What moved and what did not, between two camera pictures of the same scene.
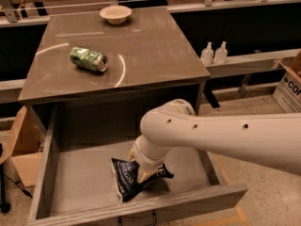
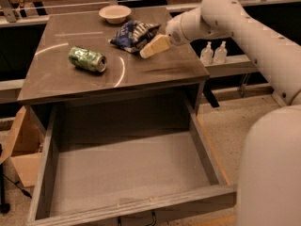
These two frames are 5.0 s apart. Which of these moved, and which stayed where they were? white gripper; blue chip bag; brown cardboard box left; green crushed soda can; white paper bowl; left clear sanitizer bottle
Moved: white gripper; blue chip bag
Stayed: green crushed soda can; left clear sanitizer bottle; white paper bowl; brown cardboard box left
